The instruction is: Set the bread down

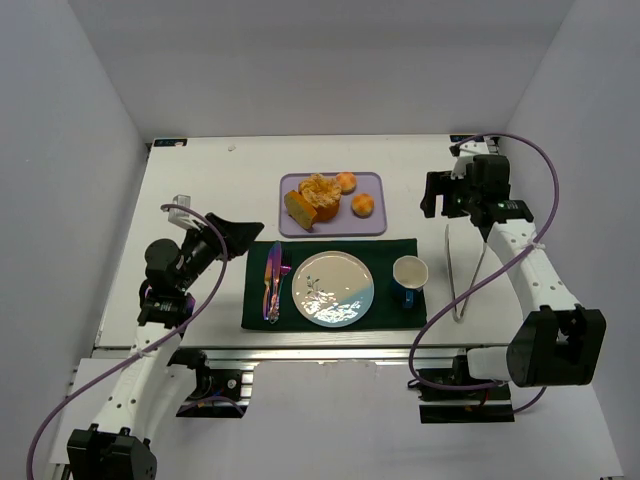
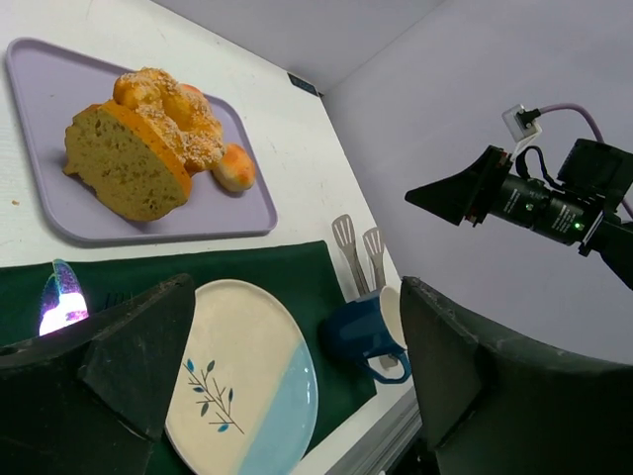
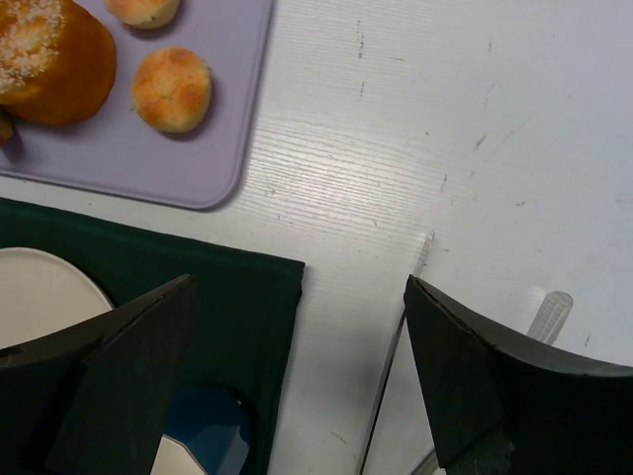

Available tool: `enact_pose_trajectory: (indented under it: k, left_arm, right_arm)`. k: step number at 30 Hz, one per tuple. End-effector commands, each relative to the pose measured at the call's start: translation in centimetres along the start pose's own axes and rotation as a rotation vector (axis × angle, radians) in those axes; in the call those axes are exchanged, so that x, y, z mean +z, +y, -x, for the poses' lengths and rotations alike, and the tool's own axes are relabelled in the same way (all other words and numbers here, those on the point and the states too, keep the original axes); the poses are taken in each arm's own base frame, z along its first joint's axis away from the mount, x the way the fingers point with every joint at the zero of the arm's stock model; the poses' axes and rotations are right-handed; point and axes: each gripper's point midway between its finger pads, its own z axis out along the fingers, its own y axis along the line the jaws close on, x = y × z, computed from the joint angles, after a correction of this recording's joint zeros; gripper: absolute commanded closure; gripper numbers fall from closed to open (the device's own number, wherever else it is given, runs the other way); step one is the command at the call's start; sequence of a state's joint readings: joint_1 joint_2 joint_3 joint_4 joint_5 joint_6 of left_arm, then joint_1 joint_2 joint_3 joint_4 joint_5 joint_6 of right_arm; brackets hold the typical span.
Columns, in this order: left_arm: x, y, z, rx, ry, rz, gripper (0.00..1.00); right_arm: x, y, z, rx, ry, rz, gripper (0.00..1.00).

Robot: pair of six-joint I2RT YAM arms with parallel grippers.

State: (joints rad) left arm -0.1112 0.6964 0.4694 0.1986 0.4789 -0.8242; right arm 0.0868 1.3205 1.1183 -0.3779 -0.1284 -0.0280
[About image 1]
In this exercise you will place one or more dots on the round bun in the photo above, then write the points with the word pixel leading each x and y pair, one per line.
pixel 347 182
pixel 363 205

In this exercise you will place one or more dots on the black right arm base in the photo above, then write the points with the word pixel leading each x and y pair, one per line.
pixel 456 407

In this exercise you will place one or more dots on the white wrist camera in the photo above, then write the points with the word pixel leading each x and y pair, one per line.
pixel 465 154
pixel 176 213

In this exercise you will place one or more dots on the white and blue plate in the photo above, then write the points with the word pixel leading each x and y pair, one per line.
pixel 332 289

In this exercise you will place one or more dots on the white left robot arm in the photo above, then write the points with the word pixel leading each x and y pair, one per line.
pixel 158 376

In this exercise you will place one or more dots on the iridescent fork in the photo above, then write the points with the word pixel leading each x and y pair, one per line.
pixel 286 265

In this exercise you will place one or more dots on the round bun rear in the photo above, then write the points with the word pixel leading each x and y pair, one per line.
pixel 347 182

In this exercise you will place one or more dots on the dark green placemat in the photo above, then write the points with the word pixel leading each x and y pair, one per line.
pixel 385 313

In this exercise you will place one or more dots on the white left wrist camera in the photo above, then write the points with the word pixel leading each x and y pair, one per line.
pixel 176 213

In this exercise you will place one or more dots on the lavender tray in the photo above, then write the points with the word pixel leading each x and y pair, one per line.
pixel 345 223

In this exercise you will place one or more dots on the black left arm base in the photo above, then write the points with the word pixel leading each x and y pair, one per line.
pixel 222 387

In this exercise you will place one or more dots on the steel tongs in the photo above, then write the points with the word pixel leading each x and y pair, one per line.
pixel 463 262

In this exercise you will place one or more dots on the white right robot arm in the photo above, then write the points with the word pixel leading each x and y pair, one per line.
pixel 559 341

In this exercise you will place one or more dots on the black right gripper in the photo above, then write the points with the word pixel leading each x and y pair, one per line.
pixel 448 192

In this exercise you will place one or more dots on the aluminium table frame rail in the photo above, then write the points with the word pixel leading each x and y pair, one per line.
pixel 305 354

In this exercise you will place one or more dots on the iridescent knife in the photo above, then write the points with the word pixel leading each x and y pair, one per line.
pixel 273 255

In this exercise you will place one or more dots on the blue mug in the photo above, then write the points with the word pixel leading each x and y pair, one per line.
pixel 409 276

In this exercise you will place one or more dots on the orange crumb-topped cake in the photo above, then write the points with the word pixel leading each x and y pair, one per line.
pixel 323 194

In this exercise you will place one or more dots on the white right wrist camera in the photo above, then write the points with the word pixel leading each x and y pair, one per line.
pixel 465 154

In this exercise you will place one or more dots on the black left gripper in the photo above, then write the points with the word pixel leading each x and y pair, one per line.
pixel 220 240

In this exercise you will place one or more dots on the round bun front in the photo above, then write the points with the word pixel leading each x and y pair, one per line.
pixel 363 205

